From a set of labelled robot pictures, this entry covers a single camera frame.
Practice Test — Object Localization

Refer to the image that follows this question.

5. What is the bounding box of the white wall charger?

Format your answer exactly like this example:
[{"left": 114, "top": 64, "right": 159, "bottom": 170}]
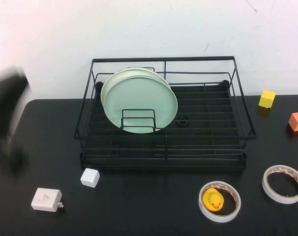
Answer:
[{"left": 30, "top": 188, "right": 64, "bottom": 211}]

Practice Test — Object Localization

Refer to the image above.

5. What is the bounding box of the cream plate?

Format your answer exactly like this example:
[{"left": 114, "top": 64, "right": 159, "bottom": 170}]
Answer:
[{"left": 100, "top": 68, "right": 171, "bottom": 111}]

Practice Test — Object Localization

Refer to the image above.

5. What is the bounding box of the white cube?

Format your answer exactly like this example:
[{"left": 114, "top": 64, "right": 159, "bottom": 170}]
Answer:
[{"left": 80, "top": 168, "right": 101, "bottom": 189}]

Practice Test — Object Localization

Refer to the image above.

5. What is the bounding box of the orange cube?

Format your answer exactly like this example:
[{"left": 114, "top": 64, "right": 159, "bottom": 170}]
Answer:
[{"left": 288, "top": 111, "right": 298, "bottom": 134}]

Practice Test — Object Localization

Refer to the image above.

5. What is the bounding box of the white tape roll around duck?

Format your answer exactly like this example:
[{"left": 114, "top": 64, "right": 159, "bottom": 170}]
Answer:
[{"left": 198, "top": 181, "right": 241, "bottom": 223}]

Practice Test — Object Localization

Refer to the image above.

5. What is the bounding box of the empty white tape roll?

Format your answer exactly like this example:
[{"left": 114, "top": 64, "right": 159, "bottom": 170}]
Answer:
[{"left": 262, "top": 165, "right": 298, "bottom": 205}]

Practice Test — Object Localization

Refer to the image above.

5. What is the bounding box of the black wire dish rack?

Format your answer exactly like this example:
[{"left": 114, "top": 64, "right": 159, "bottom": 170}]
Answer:
[
  {"left": 74, "top": 56, "right": 257, "bottom": 163},
  {"left": 79, "top": 81, "right": 247, "bottom": 174}
]

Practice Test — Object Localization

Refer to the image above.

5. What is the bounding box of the pale green plate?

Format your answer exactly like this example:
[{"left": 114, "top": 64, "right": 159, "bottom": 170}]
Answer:
[{"left": 103, "top": 76, "right": 179, "bottom": 134}]

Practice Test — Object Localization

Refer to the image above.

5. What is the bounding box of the yellow cube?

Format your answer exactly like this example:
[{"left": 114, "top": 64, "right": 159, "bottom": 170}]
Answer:
[{"left": 258, "top": 89, "right": 276, "bottom": 109}]

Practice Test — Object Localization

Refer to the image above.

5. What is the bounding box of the yellow rubber duck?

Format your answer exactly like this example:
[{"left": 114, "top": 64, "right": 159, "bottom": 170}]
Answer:
[{"left": 202, "top": 188, "right": 225, "bottom": 212}]

